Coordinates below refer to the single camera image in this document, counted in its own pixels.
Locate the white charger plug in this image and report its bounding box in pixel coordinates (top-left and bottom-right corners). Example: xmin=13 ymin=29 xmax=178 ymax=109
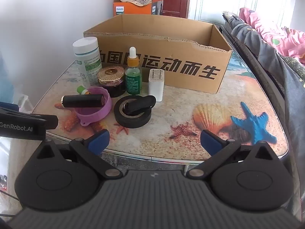
xmin=148 ymin=69 xmax=165 ymax=102

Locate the white bottle green label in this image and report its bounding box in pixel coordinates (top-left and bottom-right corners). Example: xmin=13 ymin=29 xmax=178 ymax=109
xmin=73 ymin=37 xmax=102 ymax=86

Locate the grey quilt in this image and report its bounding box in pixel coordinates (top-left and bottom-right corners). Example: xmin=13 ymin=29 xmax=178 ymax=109
xmin=223 ymin=11 xmax=305 ymax=172

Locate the purple plastic lid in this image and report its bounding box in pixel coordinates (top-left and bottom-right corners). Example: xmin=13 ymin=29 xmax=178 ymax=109
xmin=76 ymin=87 xmax=112 ymax=126

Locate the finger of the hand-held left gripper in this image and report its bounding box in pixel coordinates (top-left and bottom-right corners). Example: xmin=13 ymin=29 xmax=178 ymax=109
xmin=0 ymin=102 xmax=59 ymax=131

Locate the black tape roll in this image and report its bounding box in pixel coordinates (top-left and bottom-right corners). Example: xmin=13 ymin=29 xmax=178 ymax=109
xmin=114 ymin=95 xmax=152 ymax=128

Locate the black cylindrical tube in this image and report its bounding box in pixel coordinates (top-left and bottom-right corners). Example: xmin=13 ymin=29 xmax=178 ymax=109
xmin=61 ymin=94 xmax=104 ymax=108

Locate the pink printed blanket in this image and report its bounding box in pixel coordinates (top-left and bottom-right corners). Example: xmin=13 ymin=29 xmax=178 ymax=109
xmin=239 ymin=7 xmax=305 ymax=64

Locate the brown cardboard box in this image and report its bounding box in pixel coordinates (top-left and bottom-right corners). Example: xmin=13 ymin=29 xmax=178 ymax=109
xmin=83 ymin=14 xmax=233 ymax=94

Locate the green dropper bottle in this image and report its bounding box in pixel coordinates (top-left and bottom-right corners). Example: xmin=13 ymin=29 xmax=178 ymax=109
xmin=125 ymin=47 xmax=143 ymax=95

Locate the gold lid cream jar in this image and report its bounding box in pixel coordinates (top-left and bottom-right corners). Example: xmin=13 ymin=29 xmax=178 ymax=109
xmin=97 ymin=65 xmax=126 ymax=98

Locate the white door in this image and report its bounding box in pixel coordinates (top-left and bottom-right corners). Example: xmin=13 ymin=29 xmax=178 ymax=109
xmin=191 ymin=0 xmax=241 ymax=24

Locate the black plastic clip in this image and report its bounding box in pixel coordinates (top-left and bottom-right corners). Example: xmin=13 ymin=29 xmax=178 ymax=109
xmin=124 ymin=95 xmax=156 ymax=115

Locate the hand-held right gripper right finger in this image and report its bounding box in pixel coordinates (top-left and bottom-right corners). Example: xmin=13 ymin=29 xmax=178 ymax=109
xmin=185 ymin=129 xmax=274 ymax=179

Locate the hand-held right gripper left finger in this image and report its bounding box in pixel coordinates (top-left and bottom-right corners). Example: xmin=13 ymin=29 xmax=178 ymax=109
xmin=36 ymin=129 xmax=121 ymax=179

